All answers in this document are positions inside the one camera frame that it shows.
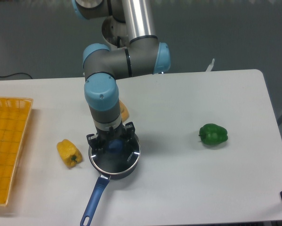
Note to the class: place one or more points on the yellow woven basket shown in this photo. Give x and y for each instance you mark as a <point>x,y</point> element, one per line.
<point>14,117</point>

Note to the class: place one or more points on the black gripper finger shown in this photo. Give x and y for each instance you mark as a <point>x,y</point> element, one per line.
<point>96,143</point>
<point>128,132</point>

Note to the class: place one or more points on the yellow bell pepper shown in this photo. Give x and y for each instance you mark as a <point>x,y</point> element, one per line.
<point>69,153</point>

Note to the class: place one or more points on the green bell pepper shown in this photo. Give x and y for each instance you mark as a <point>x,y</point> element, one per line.
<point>212,134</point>

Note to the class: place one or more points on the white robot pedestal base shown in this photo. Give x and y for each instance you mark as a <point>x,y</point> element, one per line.
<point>115,33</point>

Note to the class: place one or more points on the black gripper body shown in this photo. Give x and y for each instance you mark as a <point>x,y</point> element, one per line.
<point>111,134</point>

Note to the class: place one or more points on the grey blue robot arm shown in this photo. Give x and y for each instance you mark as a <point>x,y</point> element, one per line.
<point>138,53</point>

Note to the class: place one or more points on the glass lid with blue knob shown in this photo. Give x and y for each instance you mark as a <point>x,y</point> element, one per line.
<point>119,160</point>

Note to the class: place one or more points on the blue saucepan with handle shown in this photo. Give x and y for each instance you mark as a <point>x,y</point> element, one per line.
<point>100,185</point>

